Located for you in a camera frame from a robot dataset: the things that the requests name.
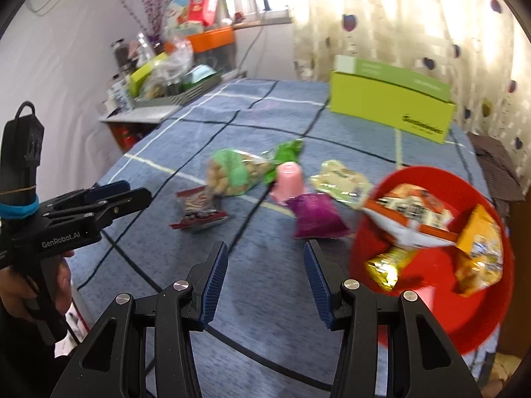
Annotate yellow-green box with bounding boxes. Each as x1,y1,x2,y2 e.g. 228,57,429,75
129,53,169,96

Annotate black charger cable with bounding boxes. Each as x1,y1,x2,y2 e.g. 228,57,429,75
236,10,270,77

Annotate brown checked garment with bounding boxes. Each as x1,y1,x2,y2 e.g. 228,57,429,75
473,133,525,204

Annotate clear plastic bag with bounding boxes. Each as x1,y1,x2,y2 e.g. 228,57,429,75
141,35,195,96

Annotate purple snack packet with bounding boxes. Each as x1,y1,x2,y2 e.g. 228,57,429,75
288,193,349,240

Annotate pale green snack packet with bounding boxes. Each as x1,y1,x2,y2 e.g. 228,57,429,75
310,160,372,210

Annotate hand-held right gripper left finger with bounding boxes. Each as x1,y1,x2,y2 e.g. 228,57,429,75
50,240,230,398

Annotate heart print curtain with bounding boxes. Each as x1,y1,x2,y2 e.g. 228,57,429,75
290,0,531,142

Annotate red plastic bowl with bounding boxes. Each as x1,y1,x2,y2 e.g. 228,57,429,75
347,166,515,355

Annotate colourful printed package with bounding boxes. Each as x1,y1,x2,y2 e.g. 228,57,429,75
160,0,195,30

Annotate green cardboard box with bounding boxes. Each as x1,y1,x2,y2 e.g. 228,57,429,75
329,55,457,145

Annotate orange box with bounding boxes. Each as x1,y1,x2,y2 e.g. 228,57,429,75
187,26,235,54

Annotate purple flower branches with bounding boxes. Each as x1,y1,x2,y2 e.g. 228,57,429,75
110,0,167,46

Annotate yellow chip bag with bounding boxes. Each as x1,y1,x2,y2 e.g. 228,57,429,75
454,204,504,297

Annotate orange white snack bag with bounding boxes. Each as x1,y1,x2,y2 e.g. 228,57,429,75
361,183,459,249

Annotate gold foil snack packet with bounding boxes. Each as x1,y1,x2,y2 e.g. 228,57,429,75
365,245,419,295

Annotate teal tissue pack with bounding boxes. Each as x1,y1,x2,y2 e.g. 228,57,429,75
183,64,216,86

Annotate blue checked cloth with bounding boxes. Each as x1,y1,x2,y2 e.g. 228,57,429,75
70,78,498,398

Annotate white side table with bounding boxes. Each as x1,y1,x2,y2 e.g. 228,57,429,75
99,103,183,125

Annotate clear peanut bag green label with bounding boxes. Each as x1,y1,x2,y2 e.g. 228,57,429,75
207,139,304,196

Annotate grey patterned tray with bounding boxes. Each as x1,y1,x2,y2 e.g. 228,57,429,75
133,70,222,108

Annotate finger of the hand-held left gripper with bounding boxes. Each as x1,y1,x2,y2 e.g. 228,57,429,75
54,180,131,212
40,187,152,233

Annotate clear storage box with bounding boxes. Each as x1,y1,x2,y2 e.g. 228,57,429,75
195,45,237,79

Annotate yellow blanket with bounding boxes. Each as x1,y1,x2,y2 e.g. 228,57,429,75
485,352,523,382

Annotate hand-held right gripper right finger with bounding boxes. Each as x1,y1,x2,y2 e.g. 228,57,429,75
304,239,484,398

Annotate pink jelly cup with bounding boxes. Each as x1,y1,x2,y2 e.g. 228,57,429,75
269,163,311,205

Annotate dark red snack packet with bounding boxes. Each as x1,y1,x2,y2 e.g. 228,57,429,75
169,186,230,232

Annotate dark glass jar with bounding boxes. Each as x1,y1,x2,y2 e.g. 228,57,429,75
111,39,129,71

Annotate wooden wardrobe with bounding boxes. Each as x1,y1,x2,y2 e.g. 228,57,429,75
495,182,531,365

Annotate person's left hand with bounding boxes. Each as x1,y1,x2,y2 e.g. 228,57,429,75
0,255,73,320

